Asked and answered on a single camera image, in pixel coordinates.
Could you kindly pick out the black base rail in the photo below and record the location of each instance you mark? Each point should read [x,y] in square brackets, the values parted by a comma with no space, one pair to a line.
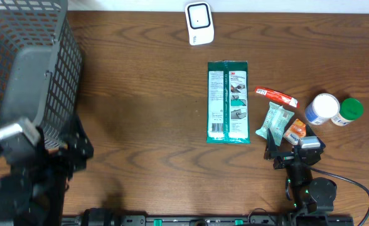
[101,217]

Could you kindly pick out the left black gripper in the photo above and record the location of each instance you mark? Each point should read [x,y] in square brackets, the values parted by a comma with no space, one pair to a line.
[76,150]

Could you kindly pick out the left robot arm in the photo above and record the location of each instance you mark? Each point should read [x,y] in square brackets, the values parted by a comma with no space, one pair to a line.
[33,192]

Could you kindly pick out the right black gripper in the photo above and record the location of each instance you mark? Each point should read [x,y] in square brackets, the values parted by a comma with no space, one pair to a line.
[271,151]

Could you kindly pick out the orange Kleenex tissue pack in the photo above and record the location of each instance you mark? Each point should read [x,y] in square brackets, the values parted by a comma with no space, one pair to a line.
[295,132]

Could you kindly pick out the mint green wipes pack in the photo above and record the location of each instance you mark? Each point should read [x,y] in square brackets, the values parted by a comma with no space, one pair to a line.
[276,120]

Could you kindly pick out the green-lid seasoning jar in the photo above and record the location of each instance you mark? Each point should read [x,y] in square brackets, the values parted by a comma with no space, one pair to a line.
[350,110]

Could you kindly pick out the white cylindrical container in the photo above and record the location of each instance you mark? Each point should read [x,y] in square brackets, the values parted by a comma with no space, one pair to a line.
[322,108]

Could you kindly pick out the red snack sachet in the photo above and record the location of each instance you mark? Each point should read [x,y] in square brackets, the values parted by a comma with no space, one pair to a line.
[277,96]

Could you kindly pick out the white barcode scanner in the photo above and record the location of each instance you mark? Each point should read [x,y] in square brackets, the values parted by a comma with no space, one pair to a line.
[200,23]

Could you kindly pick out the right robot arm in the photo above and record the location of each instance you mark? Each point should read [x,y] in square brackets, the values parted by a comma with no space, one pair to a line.
[313,197]

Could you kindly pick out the grey plastic mesh basket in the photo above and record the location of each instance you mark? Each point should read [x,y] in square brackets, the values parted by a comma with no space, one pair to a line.
[40,65]

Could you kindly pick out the green 3M gloves package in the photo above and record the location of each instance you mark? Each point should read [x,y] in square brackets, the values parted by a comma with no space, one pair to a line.
[228,115]

